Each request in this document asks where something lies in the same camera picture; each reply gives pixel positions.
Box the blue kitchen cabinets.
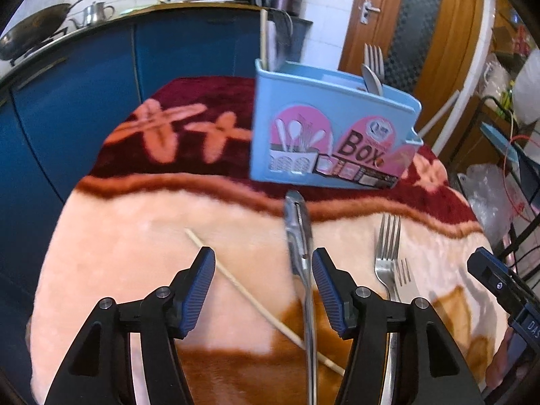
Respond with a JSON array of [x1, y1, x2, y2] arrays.
[[1, 3, 260, 401]]

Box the fork beside knife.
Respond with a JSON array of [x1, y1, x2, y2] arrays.
[[374, 214, 401, 302]]

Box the clear plastic bags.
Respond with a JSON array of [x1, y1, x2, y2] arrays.
[[458, 164, 514, 247]]

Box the wooden chopstick left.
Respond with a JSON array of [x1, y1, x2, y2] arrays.
[[184, 227, 346, 377]]

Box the wooden chopstick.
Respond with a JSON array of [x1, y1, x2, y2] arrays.
[[184, 227, 346, 377], [260, 8, 268, 71]]

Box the red and pink blanket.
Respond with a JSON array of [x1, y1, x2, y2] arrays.
[[29, 77, 506, 404]]

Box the spoon in box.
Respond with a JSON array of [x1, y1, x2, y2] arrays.
[[361, 64, 383, 96]]

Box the light blue chopsticks box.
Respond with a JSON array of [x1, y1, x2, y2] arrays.
[[250, 60, 423, 189]]

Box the fork in box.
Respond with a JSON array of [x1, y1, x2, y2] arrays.
[[363, 44, 385, 83]]

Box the wooden door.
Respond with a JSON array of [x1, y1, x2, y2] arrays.
[[339, 0, 483, 130]]

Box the black wok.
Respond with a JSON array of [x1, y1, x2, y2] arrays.
[[0, 0, 83, 61]]

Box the steel kettle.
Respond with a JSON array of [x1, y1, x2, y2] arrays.
[[71, 2, 115, 29]]

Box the wooden chopstick centre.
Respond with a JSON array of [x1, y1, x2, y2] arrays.
[[260, 8, 268, 71]]

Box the black wire rack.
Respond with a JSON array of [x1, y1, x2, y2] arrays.
[[448, 96, 539, 279]]

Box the red cable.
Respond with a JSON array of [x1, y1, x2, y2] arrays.
[[502, 134, 540, 222]]

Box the door handle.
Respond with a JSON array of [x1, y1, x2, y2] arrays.
[[360, 0, 381, 25]]

